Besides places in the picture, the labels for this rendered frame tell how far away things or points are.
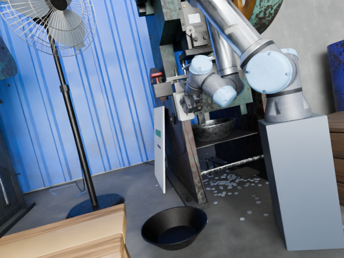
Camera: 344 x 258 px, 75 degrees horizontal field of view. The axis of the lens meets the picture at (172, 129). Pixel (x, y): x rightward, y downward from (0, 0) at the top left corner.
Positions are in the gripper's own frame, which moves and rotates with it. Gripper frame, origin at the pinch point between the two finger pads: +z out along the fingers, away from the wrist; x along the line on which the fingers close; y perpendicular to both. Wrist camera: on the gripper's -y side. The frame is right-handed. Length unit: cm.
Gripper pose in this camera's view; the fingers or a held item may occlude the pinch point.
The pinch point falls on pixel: (186, 109)
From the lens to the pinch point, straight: 109.7
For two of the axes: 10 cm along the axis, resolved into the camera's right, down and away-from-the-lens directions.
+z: -0.7, 4.3, 9.0
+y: 2.8, 8.7, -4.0
